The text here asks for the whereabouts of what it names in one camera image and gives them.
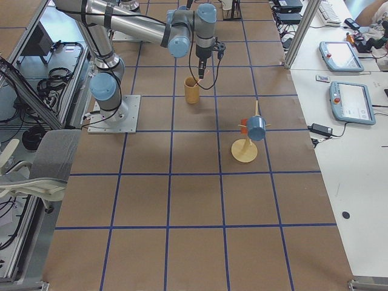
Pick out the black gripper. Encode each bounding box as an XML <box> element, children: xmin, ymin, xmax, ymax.
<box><xmin>195</xmin><ymin>45</ymin><xmax>212</xmax><ymax>79</ymax></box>

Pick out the orange cup on stand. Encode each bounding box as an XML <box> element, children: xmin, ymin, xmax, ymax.
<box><xmin>239</xmin><ymin>118</ymin><xmax>248</xmax><ymax>135</ymax></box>

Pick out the bamboo cylinder holder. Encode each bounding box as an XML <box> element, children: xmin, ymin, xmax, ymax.
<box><xmin>184</xmin><ymin>76</ymin><xmax>199</xmax><ymax>104</ymax></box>

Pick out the blue mug on stand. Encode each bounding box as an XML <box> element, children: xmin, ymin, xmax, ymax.
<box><xmin>246</xmin><ymin>115</ymin><xmax>266</xmax><ymax>141</ymax></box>

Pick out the black power adapter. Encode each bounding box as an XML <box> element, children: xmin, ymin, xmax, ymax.
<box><xmin>307</xmin><ymin>123</ymin><xmax>333</xmax><ymax>137</ymax></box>

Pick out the teach pendant far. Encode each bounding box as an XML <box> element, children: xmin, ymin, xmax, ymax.
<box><xmin>319</xmin><ymin>41</ymin><xmax>364</xmax><ymax>73</ymax></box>

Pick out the teach pendant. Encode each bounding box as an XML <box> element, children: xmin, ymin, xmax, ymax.
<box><xmin>329</xmin><ymin>81</ymin><xmax>376</xmax><ymax>125</ymax></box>
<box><xmin>319</xmin><ymin>41</ymin><xmax>364</xmax><ymax>73</ymax></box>

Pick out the white keyboard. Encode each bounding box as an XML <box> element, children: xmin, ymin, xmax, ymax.
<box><xmin>317</xmin><ymin>1</ymin><xmax>342</xmax><ymax>27</ymax></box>

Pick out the teach pendant near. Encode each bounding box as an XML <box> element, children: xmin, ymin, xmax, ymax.
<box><xmin>329</xmin><ymin>81</ymin><xmax>376</xmax><ymax>125</ymax></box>

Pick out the grey office chair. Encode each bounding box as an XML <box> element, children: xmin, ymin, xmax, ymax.
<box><xmin>1</xmin><ymin>129</ymin><xmax>81</xmax><ymax>213</ymax></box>

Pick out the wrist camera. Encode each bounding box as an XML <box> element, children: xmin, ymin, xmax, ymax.
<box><xmin>213</xmin><ymin>42</ymin><xmax>226</xmax><ymax>61</ymax></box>

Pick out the black wire mug rack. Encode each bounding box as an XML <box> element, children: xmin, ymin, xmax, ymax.
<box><xmin>220</xmin><ymin>0</ymin><xmax>242</xmax><ymax>21</ymax></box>

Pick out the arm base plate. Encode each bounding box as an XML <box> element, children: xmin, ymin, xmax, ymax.
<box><xmin>112</xmin><ymin>30</ymin><xmax>149</xmax><ymax>43</ymax></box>
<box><xmin>87</xmin><ymin>95</ymin><xmax>141</xmax><ymax>134</ymax></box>

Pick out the aluminium frame post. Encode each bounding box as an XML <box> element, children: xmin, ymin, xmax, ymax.
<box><xmin>284</xmin><ymin>0</ymin><xmax>321</xmax><ymax>69</ymax></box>

